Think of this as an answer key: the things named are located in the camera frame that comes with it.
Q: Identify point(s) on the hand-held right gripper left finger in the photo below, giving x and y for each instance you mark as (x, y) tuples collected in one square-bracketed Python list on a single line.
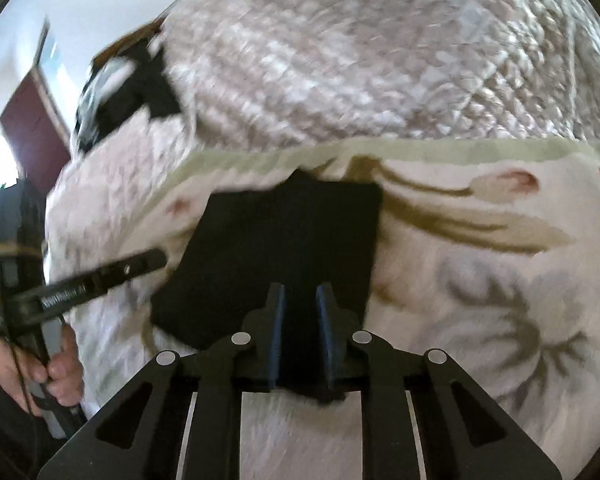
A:
[(278, 330)]

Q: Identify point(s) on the person's left hand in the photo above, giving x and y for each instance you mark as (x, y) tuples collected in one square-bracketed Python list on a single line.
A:
[(67, 370)]

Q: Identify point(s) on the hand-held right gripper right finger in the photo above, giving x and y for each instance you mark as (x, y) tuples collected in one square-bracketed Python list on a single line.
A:
[(325, 330)]

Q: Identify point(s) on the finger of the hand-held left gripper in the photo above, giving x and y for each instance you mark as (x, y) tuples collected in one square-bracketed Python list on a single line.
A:
[(130, 267)]

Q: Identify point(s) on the dark red panel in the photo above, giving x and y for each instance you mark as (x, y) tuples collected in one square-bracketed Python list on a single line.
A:
[(35, 130)]

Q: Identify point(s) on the brown wooden headboard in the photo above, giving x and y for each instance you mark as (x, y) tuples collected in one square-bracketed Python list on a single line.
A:
[(130, 35)]

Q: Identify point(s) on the black pants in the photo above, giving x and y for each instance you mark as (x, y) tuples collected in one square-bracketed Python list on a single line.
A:
[(290, 230)]

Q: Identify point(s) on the white quilted bedspread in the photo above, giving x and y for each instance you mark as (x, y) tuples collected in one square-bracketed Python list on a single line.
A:
[(355, 60)]

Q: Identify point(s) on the floral blanket with green border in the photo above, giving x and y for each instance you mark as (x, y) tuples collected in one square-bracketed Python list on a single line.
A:
[(480, 310)]

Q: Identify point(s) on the dark cloth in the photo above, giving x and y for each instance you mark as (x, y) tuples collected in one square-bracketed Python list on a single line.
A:
[(155, 90)]

